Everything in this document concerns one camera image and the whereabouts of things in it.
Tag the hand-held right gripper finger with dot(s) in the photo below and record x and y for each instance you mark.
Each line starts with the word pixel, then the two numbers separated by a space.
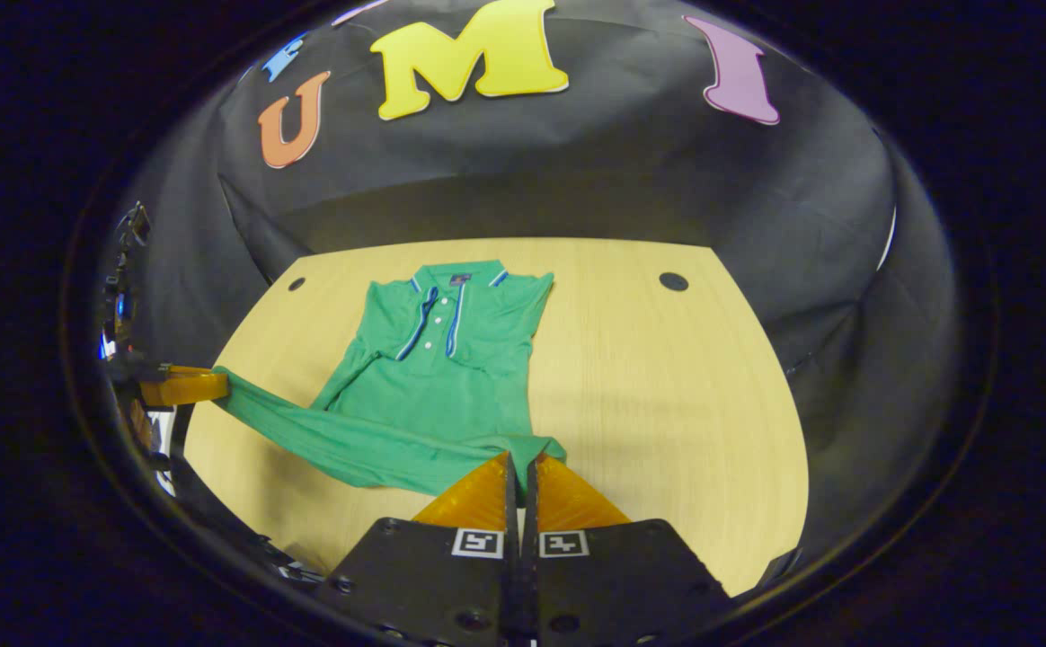
pixel 532 512
pixel 512 512

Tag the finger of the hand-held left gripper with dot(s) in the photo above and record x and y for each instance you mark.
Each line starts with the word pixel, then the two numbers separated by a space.
pixel 186 386

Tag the green T-shirt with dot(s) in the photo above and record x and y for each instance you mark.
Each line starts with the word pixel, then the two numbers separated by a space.
pixel 433 386

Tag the computer monitor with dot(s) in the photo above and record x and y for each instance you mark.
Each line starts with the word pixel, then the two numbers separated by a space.
pixel 119 310

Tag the black backdrop cloth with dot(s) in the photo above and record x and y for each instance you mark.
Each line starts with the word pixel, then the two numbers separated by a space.
pixel 577 162

